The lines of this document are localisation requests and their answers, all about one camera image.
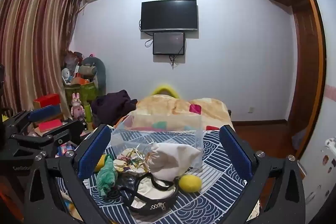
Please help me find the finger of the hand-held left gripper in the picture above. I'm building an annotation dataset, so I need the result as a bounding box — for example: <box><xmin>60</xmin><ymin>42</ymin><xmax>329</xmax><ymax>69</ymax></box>
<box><xmin>5</xmin><ymin>105</ymin><xmax>63</xmax><ymax>136</ymax></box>
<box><xmin>8</xmin><ymin>119</ymin><xmax>85</xmax><ymax>155</ymax></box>

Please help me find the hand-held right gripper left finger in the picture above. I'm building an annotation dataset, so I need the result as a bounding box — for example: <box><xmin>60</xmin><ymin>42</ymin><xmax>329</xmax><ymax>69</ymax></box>
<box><xmin>24</xmin><ymin>124</ymin><xmax>112</xmax><ymax>224</ymax></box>

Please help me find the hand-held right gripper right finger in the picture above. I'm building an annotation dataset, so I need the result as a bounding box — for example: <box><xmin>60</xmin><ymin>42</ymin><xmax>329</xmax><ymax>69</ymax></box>
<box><xmin>219</xmin><ymin>124</ymin><xmax>307</xmax><ymax>224</ymax></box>

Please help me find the yellow felt ball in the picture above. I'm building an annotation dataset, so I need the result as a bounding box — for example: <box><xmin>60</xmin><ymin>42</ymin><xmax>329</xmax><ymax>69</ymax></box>
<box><xmin>94</xmin><ymin>154</ymin><xmax>107</xmax><ymax>172</ymax></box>
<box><xmin>179</xmin><ymin>175</ymin><xmax>203</xmax><ymax>192</ymax></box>

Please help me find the green cloth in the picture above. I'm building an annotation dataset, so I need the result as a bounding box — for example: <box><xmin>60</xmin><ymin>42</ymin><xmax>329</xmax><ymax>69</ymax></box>
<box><xmin>96</xmin><ymin>154</ymin><xmax>119</xmax><ymax>197</ymax></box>

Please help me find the white cloth pouch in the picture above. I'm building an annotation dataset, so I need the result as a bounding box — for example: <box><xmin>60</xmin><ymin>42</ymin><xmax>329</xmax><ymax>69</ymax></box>
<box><xmin>148</xmin><ymin>142</ymin><xmax>201</xmax><ymax>181</ymax></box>

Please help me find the clear plastic storage box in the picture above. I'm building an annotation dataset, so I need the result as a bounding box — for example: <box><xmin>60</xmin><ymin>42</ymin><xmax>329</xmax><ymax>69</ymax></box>
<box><xmin>110</xmin><ymin>111</ymin><xmax>204</xmax><ymax>169</ymax></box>

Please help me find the red flat box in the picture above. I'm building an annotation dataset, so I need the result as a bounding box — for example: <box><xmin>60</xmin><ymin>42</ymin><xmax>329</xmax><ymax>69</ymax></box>
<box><xmin>37</xmin><ymin>119</ymin><xmax>63</xmax><ymax>132</ymax></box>

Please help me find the pink rabbit doll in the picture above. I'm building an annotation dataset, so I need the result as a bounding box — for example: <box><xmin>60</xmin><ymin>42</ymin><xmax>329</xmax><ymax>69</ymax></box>
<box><xmin>71</xmin><ymin>92</ymin><xmax>85</xmax><ymax>120</ymax></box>

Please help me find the green cardboard box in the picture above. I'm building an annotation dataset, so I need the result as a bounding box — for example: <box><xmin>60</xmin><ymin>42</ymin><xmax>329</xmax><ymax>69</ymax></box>
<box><xmin>64</xmin><ymin>82</ymin><xmax>98</xmax><ymax>107</ymax></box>

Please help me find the blue patterned bedsheet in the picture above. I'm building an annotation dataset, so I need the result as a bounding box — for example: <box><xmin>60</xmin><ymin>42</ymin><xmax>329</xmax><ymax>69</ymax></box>
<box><xmin>55</xmin><ymin>130</ymin><xmax>261</xmax><ymax>224</ymax></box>

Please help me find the dark purple clothes pile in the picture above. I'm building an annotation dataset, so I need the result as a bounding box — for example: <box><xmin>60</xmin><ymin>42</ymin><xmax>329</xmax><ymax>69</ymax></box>
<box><xmin>91</xmin><ymin>89</ymin><xmax>138</xmax><ymax>128</ymax></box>

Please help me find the grey plush toy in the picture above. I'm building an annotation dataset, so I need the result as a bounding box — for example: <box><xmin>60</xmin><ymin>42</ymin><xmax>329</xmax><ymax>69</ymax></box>
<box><xmin>80</xmin><ymin>54</ymin><xmax>107</xmax><ymax>94</ymax></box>

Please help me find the red striped curtain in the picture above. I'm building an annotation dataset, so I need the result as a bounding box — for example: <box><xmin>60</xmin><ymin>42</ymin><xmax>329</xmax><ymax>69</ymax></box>
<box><xmin>0</xmin><ymin>0</ymin><xmax>85</xmax><ymax>121</ymax></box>

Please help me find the orange patchwork quilt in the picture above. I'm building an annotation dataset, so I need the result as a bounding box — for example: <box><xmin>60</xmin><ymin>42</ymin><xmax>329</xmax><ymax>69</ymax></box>
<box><xmin>130</xmin><ymin>97</ymin><xmax>233</xmax><ymax>131</ymax></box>

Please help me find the yellow curved cushion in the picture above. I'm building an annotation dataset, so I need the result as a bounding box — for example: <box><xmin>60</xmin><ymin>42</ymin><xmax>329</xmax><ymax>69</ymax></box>
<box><xmin>151</xmin><ymin>83</ymin><xmax>179</xmax><ymax>97</ymax></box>

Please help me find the white door with stickers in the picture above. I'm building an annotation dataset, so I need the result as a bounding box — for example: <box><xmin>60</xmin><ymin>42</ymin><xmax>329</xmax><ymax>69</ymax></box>
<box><xmin>299</xmin><ymin>0</ymin><xmax>336</xmax><ymax>205</ymax></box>

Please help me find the brown wooden wardrobe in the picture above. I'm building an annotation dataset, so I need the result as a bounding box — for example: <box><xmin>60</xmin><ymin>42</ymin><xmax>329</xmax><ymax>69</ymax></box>
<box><xmin>254</xmin><ymin>0</ymin><xmax>328</xmax><ymax>159</ymax></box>

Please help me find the bundle of coloured hair ties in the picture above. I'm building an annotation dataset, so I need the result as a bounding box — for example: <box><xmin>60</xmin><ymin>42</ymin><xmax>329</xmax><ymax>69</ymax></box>
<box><xmin>117</xmin><ymin>148</ymin><xmax>151</xmax><ymax>170</ymax></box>

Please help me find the black studded strap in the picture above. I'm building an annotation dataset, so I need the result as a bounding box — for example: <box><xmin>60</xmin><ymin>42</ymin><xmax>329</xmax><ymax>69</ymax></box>
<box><xmin>115</xmin><ymin>171</ymin><xmax>180</xmax><ymax>216</ymax></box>

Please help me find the small black wall monitor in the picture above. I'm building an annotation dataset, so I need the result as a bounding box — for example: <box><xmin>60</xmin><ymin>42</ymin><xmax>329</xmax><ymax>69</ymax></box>
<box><xmin>152</xmin><ymin>32</ymin><xmax>186</xmax><ymax>55</ymax></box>

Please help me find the black wall television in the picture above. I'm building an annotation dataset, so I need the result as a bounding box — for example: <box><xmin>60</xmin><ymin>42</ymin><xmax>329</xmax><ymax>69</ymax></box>
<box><xmin>141</xmin><ymin>0</ymin><xmax>198</xmax><ymax>33</ymax></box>

